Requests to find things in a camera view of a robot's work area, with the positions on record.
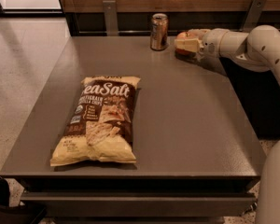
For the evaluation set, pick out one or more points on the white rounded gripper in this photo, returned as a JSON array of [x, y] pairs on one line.
[[210, 43]]

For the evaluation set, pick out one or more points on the red yellow apple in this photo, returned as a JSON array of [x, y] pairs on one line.
[[183, 35]]

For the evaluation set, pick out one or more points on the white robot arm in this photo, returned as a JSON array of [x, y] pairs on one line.
[[257, 50]]

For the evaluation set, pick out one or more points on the orange soda can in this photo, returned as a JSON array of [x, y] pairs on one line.
[[159, 31]]

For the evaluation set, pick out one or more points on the sea salt chips bag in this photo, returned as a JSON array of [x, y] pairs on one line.
[[102, 124]]

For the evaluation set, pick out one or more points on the grey metal bracket right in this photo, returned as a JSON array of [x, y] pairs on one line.
[[252, 15]]

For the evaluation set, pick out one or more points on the grey metal bracket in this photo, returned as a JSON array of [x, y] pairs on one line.
[[111, 17], [252, 15]]

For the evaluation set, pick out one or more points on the grey metal bracket left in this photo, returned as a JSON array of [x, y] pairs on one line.
[[111, 17]]

